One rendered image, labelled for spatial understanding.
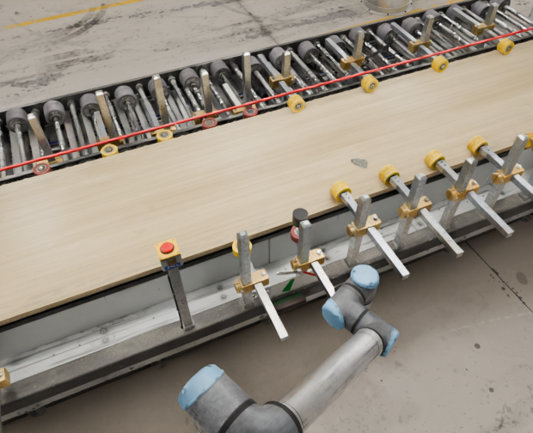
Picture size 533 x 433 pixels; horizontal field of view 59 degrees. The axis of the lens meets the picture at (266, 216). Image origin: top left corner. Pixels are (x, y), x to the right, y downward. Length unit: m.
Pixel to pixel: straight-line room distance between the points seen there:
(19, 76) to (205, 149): 2.99
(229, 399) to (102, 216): 1.29
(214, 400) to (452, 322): 2.09
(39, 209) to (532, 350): 2.62
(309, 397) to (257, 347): 1.57
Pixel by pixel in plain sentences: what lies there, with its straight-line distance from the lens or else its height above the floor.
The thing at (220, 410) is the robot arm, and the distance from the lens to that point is 1.06.
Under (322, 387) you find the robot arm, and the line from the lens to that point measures 1.20.
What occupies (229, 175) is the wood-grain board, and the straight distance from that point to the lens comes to 2.22.
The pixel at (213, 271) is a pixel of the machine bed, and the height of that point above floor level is 0.71.
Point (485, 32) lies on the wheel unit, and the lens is 3.44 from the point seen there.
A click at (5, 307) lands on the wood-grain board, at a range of 2.04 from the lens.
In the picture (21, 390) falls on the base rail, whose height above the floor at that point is 0.70.
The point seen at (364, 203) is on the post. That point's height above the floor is 1.12.
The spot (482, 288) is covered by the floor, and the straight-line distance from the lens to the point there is 3.16.
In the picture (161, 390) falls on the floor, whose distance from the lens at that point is 2.68.
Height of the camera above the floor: 2.45
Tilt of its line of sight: 49 degrees down
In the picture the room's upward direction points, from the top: 1 degrees counter-clockwise
